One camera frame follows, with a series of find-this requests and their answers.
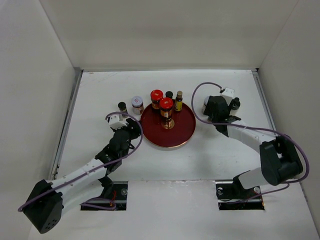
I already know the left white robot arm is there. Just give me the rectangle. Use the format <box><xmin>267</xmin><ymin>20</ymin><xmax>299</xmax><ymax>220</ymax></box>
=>
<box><xmin>18</xmin><ymin>118</ymin><xmax>143</xmax><ymax>234</ymax></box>

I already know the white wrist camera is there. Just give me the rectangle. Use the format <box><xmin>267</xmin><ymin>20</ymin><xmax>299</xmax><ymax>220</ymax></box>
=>
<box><xmin>220</xmin><ymin>87</ymin><xmax>235</xmax><ymax>102</ymax></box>
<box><xmin>105</xmin><ymin>114</ymin><xmax>128</xmax><ymax>131</ymax></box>

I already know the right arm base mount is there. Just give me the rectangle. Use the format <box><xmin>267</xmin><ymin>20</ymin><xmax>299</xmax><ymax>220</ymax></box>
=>
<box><xmin>215</xmin><ymin>176</ymin><xmax>265</xmax><ymax>211</ymax></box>

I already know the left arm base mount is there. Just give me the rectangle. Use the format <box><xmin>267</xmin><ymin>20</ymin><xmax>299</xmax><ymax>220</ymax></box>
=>
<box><xmin>80</xmin><ymin>176</ymin><xmax>129</xmax><ymax>211</ymax></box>

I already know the red cap sauce bottle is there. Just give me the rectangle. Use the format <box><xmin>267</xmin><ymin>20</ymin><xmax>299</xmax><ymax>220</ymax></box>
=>
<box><xmin>150</xmin><ymin>89</ymin><xmax>164</xmax><ymax>110</ymax></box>
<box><xmin>159</xmin><ymin>97</ymin><xmax>175</xmax><ymax>130</ymax></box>

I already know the white lid jar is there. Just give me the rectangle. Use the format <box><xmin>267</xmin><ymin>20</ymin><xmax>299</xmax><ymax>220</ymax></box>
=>
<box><xmin>202</xmin><ymin>96</ymin><xmax>210</xmax><ymax>113</ymax></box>
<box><xmin>131</xmin><ymin>96</ymin><xmax>144</xmax><ymax>115</ymax></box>

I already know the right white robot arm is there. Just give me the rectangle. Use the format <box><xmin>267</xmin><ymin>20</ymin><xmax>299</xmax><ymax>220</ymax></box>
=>
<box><xmin>203</xmin><ymin>95</ymin><xmax>303</xmax><ymax>198</ymax></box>

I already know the yellow label oil bottle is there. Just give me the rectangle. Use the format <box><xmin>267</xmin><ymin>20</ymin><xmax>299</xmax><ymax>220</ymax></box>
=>
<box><xmin>174</xmin><ymin>90</ymin><xmax>183</xmax><ymax>112</ymax></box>

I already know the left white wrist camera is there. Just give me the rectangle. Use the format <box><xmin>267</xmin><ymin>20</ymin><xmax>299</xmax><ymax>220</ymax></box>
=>
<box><xmin>105</xmin><ymin>114</ymin><xmax>128</xmax><ymax>131</ymax></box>

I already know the red round tray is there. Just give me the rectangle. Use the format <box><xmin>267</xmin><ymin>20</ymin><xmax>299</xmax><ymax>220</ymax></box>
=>
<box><xmin>140</xmin><ymin>104</ymin><xmax>196</xmax><ymax>148</ymax></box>

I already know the black cap spice bottle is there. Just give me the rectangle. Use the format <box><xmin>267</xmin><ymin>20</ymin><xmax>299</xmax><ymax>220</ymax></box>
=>
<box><xmin>165</xmin><ymin>91</ymin><xmax>173</xmax><ymax>99</ymax></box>
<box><xmin>118</xmin><ymin>101</ymin><xmax>128</xmax><ymax>118</ymax></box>

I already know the black cap white bottle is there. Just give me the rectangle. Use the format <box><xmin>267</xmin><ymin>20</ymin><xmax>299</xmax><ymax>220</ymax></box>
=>
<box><xmin>230</xmin><ymin>97</ymin><xmax>241</xmax><ymax>111</ymax></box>

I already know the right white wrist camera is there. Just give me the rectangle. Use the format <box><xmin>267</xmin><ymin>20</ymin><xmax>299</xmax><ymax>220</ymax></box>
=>
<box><xmin>220</xmin><ymin>87</ymin><xmax>235</xmax><ymax>102</ymax></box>

